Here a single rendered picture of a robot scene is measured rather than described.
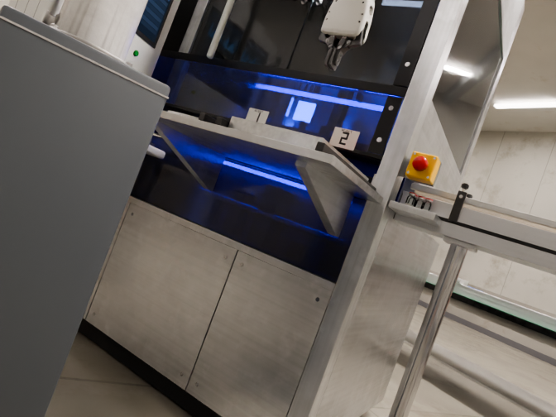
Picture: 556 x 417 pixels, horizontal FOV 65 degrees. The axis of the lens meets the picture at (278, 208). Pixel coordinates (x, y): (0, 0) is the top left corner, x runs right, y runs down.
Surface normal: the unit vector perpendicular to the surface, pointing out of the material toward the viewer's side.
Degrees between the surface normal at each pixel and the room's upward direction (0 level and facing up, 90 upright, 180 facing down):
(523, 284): 90
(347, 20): 94
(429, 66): 90
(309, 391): 90
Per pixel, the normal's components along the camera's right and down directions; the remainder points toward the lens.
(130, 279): -0.46, -0.20
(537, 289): -0.78, -0.31
